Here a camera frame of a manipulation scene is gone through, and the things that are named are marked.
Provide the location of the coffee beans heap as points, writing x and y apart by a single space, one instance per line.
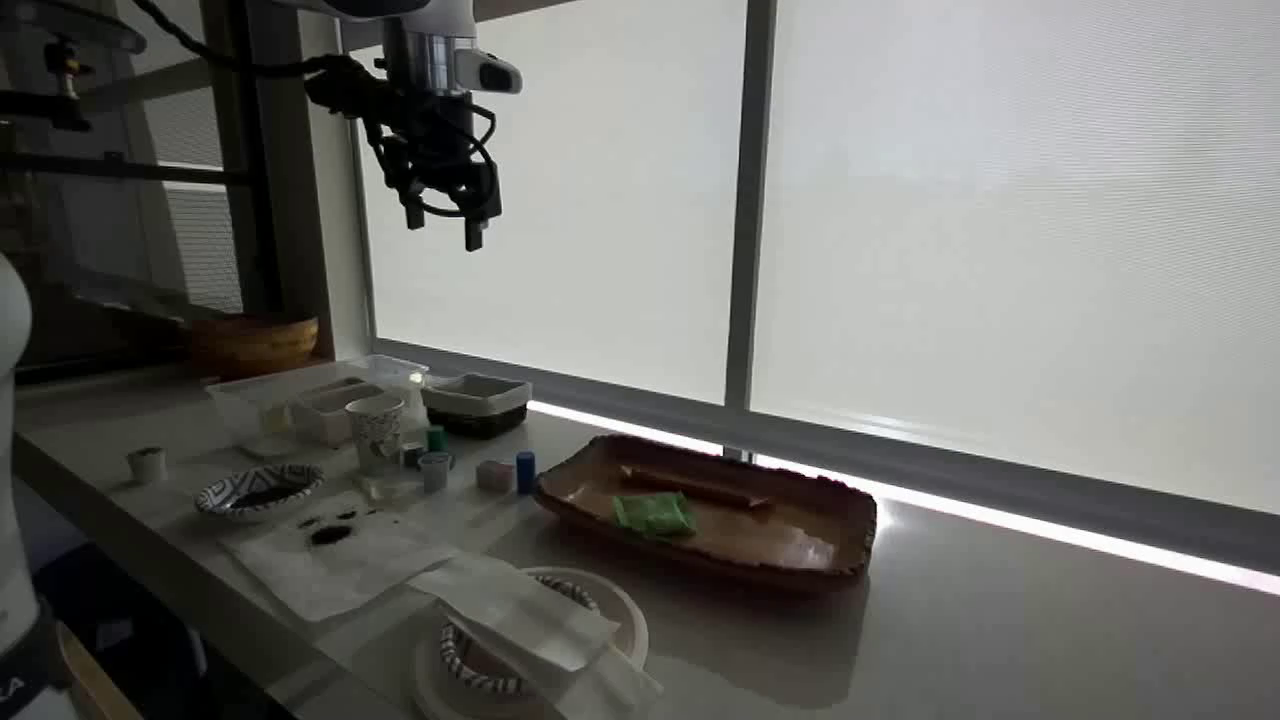
270 494

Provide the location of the white rectangular container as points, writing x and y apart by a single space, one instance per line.
476 403

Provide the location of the clear plastic tray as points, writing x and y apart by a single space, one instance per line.
299 418

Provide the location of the grey window frame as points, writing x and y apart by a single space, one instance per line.
750 202

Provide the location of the small green cap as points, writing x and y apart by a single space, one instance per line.
436 438

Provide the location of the thin brown wooden stick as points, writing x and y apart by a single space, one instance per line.
693 484

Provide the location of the green snack packet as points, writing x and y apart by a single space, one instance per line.
654 514

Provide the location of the white paper cup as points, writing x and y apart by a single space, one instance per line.
385 428

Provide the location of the round wooden bowl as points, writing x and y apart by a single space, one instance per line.
254 346

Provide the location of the brown wooden tray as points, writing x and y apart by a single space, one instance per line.
744 541

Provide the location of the blue patterned paper bowl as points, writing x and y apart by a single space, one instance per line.
254 494

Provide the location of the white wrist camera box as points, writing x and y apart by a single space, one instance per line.
490 74

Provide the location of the small white cup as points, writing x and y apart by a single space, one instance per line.
145 466

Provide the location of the white paper towel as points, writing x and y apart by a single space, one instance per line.
344 573

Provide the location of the dark ground coffee pile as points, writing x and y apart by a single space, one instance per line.
328 531

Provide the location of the small clear plastic dish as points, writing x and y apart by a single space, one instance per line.
389 489

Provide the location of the black metal frame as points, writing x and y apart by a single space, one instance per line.
274 161

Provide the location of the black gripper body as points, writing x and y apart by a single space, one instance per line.
441 140

